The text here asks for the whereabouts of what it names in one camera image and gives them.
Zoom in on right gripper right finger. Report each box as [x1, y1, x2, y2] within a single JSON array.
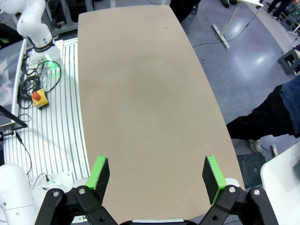
[[199, 155, 279, 225]]

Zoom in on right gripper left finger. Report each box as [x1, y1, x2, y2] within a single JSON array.
[[35, 155, 118, 225]]

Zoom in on white shoe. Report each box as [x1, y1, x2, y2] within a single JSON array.
[[247, 138, 263, 154]]

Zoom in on white rounded side table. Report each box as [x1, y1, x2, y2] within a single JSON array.
[[260, 140, 300, 225]]

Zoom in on person in denim jacket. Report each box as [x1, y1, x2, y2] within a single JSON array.
[[226, 75, 300, 141]]

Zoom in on yellow emergency stop button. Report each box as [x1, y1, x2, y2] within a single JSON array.
[[31, 88, 49, 110]]

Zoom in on black stand bar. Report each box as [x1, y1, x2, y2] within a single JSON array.
[[0, 105, 28, 131]]

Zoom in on grey board white edge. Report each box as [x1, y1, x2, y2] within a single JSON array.
[[0, 38, 28, 127]]

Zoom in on grey step stool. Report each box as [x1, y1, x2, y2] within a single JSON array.
[[277, 48, 300, 76]]

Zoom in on grey metal cart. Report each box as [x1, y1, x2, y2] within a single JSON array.
[[280, 2, 300, 35]]

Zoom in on distant person dark trousers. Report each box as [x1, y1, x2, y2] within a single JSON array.
[[266, 0, 293, 22]]

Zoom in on thin black cable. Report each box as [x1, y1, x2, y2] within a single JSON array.
[[14, 131, 33, 176]]

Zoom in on black cable bundle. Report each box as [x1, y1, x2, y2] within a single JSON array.
[[18, 60, 62, 110]]

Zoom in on black floor cable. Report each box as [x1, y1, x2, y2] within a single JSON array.
[[192, 7, 261, 47]]

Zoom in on grey metal frame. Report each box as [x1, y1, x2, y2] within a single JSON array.
[[44, 0, 79, 38]]

